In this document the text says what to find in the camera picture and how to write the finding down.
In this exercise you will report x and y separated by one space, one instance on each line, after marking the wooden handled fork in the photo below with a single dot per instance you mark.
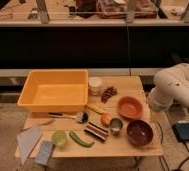
40 124

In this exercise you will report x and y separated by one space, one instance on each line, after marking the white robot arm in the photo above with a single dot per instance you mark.
170 84

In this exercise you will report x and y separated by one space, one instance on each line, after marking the white paper cup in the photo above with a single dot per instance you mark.
95 85

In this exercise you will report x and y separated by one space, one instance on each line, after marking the brown grape cluster toy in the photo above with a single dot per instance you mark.
108 93

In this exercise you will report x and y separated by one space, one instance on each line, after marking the yellow banana toy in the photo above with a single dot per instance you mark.
95 108

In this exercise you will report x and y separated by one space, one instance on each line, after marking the black dish brush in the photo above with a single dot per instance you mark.
80 117

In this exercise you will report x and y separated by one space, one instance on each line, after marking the orange toy fruit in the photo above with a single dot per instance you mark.
105 119

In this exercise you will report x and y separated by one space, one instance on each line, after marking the orange bowl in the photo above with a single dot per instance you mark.
129 107

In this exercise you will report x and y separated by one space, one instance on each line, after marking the small metal cup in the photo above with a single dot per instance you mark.
115 126

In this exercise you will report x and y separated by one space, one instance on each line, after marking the yellow plastic bin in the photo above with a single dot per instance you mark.
55 90

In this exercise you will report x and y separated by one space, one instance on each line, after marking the striped dark sponge block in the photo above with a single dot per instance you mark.
96 131

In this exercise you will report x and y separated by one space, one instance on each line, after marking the green chili pepper toy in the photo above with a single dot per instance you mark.
79 141

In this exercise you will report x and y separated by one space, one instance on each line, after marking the green plastic cup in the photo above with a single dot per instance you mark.
59 138

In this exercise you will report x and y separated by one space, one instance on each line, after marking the dark red bowl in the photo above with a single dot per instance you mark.
139 133

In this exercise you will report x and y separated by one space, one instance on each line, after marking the grey folded cloth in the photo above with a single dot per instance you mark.
27 141

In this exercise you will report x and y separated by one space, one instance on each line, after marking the blue sponge cloth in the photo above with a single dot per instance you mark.
44 153

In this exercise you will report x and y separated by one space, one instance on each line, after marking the black foot pedal box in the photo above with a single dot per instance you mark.
181 131

